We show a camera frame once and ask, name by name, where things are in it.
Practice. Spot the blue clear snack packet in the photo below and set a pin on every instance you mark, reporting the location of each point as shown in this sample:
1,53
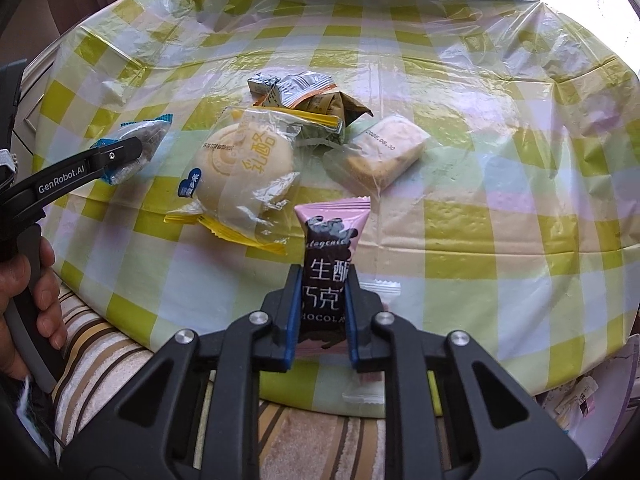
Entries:
141,140

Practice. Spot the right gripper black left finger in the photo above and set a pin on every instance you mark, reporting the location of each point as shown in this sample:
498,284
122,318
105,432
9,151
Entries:
191,412

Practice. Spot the pink black chocolate packet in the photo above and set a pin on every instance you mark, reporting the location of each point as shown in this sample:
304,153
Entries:
332,231

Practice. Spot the square cake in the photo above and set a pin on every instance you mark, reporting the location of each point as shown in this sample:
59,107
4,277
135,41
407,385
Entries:
377,156

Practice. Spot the person's left hand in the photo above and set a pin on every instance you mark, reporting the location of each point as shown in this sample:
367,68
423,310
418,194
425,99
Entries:
32,329

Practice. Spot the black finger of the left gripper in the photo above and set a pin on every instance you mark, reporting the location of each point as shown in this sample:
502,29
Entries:
49,184

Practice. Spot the round cheese bun yellow wrapper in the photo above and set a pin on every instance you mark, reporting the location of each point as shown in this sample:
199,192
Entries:
242,181

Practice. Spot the olive brown snack packet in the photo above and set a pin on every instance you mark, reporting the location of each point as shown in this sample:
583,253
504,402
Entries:
335,103

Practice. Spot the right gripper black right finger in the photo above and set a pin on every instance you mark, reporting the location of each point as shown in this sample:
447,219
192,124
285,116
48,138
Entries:
451,411

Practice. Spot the papers on floor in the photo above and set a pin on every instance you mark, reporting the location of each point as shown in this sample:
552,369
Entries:
595,408

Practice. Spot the green checkered plastic tablecloth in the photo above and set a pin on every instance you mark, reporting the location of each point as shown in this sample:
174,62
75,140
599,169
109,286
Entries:
482,154

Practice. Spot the small silver white snack packet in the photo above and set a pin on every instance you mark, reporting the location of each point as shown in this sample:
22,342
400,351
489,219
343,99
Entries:
272,90

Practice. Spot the white orange snack packet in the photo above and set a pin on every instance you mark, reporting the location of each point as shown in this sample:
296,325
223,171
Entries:
310,84

